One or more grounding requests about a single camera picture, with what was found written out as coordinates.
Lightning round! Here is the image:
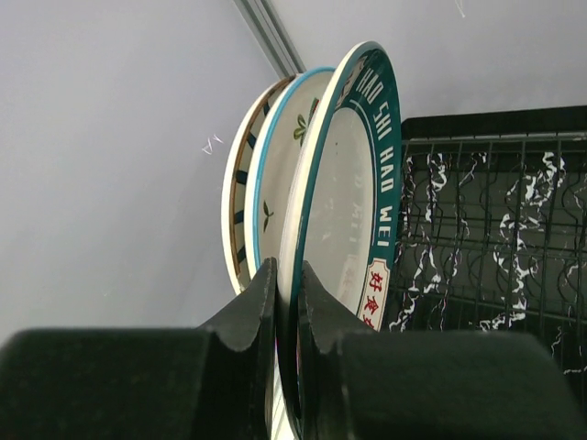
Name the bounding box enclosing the left aluminium frame post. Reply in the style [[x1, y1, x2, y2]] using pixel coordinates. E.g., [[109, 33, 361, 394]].
[[234, 0, 306, 77]]

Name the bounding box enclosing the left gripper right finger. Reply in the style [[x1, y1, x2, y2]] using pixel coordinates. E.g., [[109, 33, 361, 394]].
[[298, 264, 586, 439]]

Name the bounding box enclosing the black marble pattern mat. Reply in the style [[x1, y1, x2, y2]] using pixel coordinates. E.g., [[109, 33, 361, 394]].
[[387, 152, 586, 378]]

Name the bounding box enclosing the white plate watermelon pattern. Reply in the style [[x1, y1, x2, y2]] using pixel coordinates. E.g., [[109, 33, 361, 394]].
[[244, 67, 334, 275]]

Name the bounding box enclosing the white plate dark green rim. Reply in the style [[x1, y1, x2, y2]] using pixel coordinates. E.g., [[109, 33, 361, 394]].
[[276, 41, 403, 436]]

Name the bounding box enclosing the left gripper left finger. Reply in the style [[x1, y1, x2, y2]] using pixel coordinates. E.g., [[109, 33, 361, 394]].
[[1, 258, 277, 439]]

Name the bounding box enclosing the black wire dish rack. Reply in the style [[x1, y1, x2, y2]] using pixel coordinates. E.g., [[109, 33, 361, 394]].
[[382, 105, 586, 400]]

